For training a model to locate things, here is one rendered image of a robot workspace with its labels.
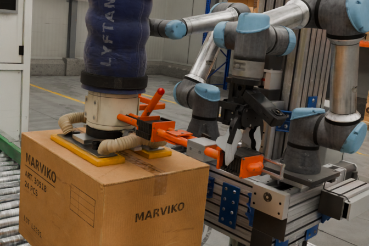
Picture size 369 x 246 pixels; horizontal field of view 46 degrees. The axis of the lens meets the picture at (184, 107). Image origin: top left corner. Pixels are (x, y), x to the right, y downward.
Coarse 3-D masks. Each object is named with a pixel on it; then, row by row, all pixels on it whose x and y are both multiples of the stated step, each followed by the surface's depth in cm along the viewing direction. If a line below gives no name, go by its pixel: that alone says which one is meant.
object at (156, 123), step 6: (138, 120) 130; (144, 120) 133; (150, 120) 134; (156, 120) 135; (162, 120) 136; (168, 120) 134; (138, 126) 132; (144, 126) 128; (150, 126) 126; (156, 126) 127; (162, 126) 128; (168, 126) 130; (174, 126) 131; (138, 132) 130; (144, 132) 129; (150, 132) 127; (144, 138) 128; (156, 138) 128; (162, 138) 129
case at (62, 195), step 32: (32, 160) 154; (64, 160) 135; (128, 160) 140; (160, 160) 143; (192, 160) 147; (32, 192) 156; (64, 192) 136; (96, 192) 121; (128, 192) 123; (160, 192) 132; (192, 192) 141; (32, 224) 157; (64, 224) 137; (96, 224) 122; (128, 224) 126; (160, 224) 134; (192, 224) 144
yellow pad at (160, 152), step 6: (132, 150) 150; (144, 150) 146; (150, 150) 146; (156, 150) 148; (162, 150) 149; (168, 150) 149; (144, 156) 145; (150, 156) 144; (156, 156) 145; (162, 156) 147
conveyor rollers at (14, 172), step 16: (0, 160) 286; (0, 176) 260; (16, 176) 259; (0, 192) 235; (16, 192) 241; (0, 208) 218; (16, 208) 216; (0, 224) 201; (16, 224) 206; (0, 240) 185; (16, 240) 188
